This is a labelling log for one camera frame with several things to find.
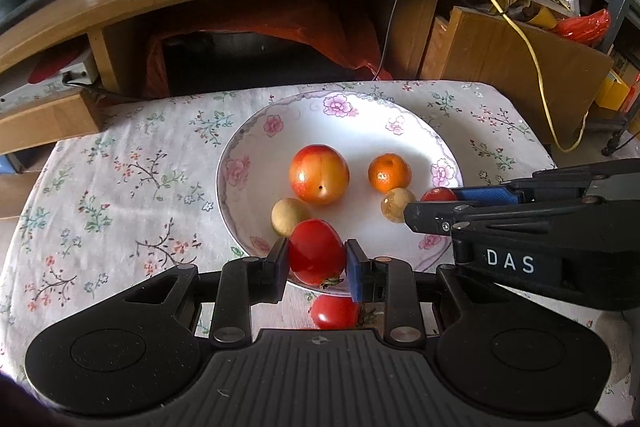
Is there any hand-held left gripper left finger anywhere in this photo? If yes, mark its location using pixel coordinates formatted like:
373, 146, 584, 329
122, 237, 291, 349

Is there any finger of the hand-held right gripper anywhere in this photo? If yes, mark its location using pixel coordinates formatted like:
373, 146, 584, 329
456, 158, 640, 203
404, 192, 640, 237

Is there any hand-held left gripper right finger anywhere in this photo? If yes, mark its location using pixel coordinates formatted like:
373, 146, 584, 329
344, 239, 496, 348

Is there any small red tomato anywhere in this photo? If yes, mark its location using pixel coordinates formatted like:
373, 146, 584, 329
310, 294, 362, 330
420, 187, 458, 204

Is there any medium red tomato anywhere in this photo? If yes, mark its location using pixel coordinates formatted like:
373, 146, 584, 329
288, 218, 347, 286

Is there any brown longan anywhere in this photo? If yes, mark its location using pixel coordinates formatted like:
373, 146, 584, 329
271, 198, 313, 238
381, 187, 417, 224

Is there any orange mandarin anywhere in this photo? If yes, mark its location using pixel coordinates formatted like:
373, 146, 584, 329
368, 154, 413, 194

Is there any large red tomato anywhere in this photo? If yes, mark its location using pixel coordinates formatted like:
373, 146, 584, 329
289, 144, 350, 206

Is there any white floral bowl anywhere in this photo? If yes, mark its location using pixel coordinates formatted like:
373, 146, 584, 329
216, 90, 464, 298

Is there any wooden board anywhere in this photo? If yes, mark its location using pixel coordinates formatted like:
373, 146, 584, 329
420, 6, 615, 150

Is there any yellow box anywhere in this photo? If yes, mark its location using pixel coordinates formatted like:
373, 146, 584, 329
595, 69, 633, 112

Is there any floral tablecloth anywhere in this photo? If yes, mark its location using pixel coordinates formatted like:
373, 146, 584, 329
0, 80, 640, 395

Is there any red plastic bag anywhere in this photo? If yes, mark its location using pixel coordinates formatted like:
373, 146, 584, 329
555, 9, 612, 52

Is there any orange plastic bag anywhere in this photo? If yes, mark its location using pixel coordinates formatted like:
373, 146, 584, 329
145, 2, 396, 100

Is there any silver media player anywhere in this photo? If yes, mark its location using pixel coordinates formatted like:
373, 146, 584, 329
0, 49, 99, 105

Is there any yellow cable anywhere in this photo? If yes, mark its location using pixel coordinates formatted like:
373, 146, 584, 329
265, 0, 588, 152

